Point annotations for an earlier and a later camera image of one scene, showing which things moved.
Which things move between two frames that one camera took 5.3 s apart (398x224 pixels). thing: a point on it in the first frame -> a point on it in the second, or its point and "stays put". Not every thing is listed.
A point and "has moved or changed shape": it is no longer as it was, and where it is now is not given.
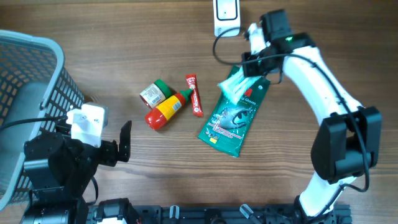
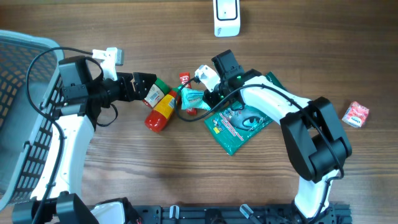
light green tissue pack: [234, 85] has moved or changed shape
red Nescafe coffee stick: [196, 99] -> [183, 77]
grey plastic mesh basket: [34, 84] stays put
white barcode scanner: [226, 15] stays put
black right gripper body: [257, 63] -> [217, 98]
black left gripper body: [107, 154] -> [112, 91]
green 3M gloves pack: [227, 124] has moved or changed shape
